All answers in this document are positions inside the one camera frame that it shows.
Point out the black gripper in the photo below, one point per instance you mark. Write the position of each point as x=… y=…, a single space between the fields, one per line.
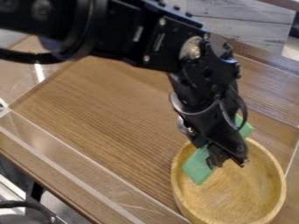
x=204 y=97

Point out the green rectangular block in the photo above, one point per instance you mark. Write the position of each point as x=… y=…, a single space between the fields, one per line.
x=196 y=167

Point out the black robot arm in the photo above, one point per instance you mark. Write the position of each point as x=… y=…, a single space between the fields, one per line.
x=153 y=36

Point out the brown wooden bowl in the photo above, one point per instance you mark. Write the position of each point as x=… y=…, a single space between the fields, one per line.
x=237 y=195

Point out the clear acrylic tray wall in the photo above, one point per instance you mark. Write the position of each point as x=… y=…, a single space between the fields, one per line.
x=93 y=190

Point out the black table leg bracket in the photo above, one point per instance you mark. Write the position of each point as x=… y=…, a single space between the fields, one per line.
x=33 y=193

